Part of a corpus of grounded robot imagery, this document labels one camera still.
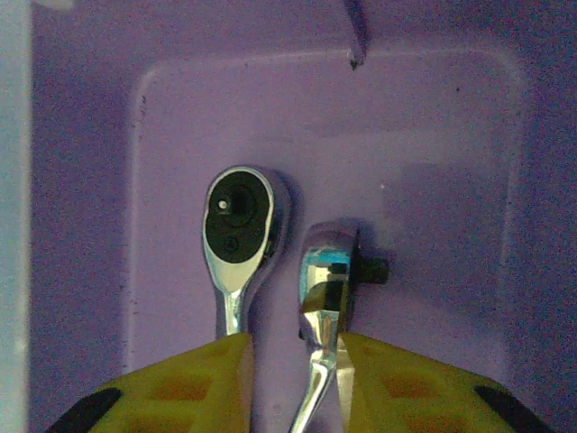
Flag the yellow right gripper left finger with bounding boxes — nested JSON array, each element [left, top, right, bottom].
[[44, 332, 254, 433]]

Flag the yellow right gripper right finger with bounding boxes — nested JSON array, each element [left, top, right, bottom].
[[334, 332, 558, 433]]

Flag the chrome ratchet wrench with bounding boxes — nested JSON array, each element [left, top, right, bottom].
[[288, 219, 391, 433], [200, 165, 292, 339]]

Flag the purple tool box base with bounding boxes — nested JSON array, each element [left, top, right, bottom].
[[26, 0, 577, 433]]

